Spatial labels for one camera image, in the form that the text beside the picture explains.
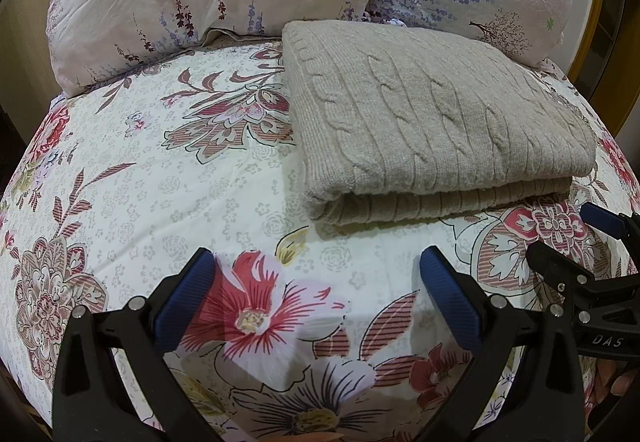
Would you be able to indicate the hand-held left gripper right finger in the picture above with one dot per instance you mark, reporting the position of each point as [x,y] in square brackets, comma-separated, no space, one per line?
[450,302]

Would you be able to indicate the person's right hand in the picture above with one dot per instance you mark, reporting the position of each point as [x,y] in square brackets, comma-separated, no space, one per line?
[621,382]

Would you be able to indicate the floral bed sheet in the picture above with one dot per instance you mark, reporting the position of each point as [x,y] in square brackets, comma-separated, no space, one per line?
[150,182]

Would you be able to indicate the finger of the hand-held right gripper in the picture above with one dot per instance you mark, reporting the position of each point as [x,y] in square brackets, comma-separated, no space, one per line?
[607,221]
[560,272]

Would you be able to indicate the wooden headboard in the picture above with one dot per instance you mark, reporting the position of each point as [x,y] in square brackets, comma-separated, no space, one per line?
[607,22]

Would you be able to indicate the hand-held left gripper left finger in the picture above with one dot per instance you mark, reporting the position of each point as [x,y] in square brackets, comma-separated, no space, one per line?
[181,304]

